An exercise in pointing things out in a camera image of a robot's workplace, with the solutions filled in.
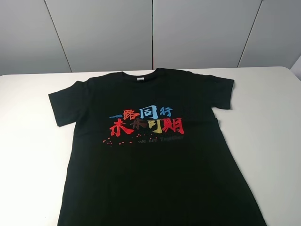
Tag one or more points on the black printed t-shirt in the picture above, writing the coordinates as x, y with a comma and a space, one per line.
148, 151

